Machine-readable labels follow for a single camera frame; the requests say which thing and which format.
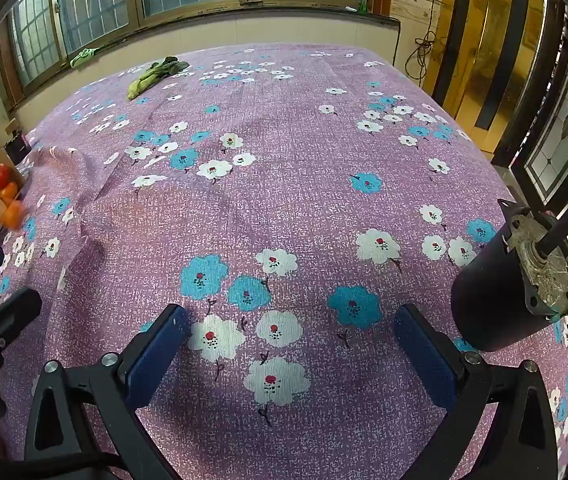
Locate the red tomato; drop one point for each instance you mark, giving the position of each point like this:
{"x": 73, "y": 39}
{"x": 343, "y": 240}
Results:
{"x": 1, "y": 176}

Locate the gold black striped panel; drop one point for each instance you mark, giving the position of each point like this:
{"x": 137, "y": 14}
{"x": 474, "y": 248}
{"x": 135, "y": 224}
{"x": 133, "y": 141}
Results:
{"x": 469, "y": 60}

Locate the purple floral tablecloth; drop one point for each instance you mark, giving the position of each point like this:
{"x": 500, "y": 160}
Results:
{"x": 289, "y": 185}

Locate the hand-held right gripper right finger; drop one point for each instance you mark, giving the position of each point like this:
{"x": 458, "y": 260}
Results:
{"x": 426, "y": 360}

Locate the green cloth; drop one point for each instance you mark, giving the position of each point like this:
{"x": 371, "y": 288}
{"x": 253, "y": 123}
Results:
{"x": 82, "y": 56}

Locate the stained glass door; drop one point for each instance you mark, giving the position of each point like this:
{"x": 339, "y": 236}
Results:
{"x": 564, "y": 125}

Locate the orange tangerine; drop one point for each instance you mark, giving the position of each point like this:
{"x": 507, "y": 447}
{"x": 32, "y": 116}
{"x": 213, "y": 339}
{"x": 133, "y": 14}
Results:
{"x": 12, "y": 215}
{"x": 9, "y": 191}

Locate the green leafy vegetable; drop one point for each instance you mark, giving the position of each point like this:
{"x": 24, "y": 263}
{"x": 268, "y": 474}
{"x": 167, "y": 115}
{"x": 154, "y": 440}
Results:
{"x": 151, "y": 77}

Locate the black cylindrical motor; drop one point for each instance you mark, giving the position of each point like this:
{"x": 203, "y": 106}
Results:
{"x": 494, "y": 290}

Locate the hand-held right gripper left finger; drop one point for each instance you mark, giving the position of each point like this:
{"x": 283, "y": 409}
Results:
{"x": 156, "y": 355}

